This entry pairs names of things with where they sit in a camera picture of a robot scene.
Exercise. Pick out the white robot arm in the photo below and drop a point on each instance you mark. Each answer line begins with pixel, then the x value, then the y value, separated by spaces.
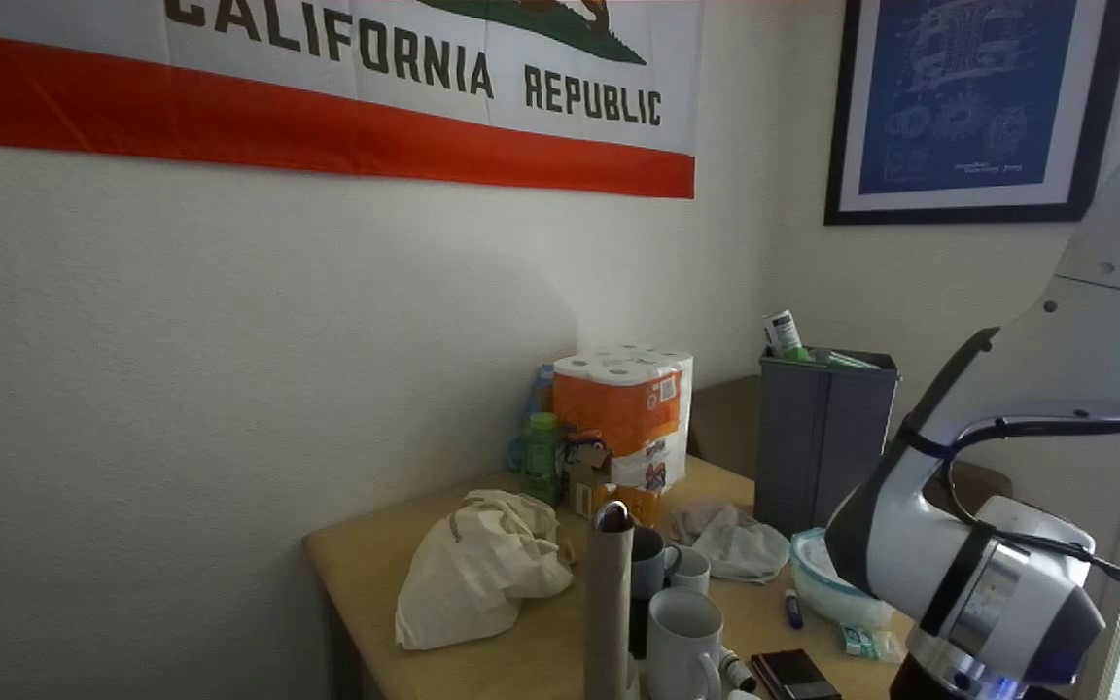
pixel 995 595

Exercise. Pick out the green bottle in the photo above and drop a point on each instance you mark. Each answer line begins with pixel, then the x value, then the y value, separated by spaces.
pixel 542 452

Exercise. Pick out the crumpled clear plastic bag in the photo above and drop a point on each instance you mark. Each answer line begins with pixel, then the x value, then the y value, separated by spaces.
pixel 734 542

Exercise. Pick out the white spray can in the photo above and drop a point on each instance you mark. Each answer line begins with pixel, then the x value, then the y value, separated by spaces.
pixel 784 337

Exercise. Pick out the clear plastic food container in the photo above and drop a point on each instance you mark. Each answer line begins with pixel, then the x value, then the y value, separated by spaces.
pixel 824 593

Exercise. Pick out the black phone with cover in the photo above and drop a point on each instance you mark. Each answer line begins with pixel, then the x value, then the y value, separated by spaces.
pixel 789 676

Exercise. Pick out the small white cup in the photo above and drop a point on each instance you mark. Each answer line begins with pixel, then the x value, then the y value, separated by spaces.
pixel 688 569

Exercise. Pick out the California Republic flag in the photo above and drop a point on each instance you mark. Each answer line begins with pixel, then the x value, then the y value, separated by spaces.
pixel 563 95

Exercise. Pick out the dark grey mug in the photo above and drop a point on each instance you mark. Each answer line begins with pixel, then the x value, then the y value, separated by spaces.
pixel 652 566

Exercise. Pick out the grey storage bin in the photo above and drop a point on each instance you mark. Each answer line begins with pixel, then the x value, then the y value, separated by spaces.
pixel 819 433

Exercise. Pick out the framed blue blueprint poster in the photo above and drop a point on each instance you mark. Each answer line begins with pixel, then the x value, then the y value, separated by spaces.
pixel 971 111

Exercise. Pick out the orange toilet paper pack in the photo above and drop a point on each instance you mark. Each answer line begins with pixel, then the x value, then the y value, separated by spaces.
pixel 630 400

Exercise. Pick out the cream cloth bag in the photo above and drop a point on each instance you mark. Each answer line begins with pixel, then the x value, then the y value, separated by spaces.
pixel 477 569

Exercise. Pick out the white mug with logo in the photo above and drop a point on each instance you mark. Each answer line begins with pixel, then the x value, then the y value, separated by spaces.
pixel 680 649

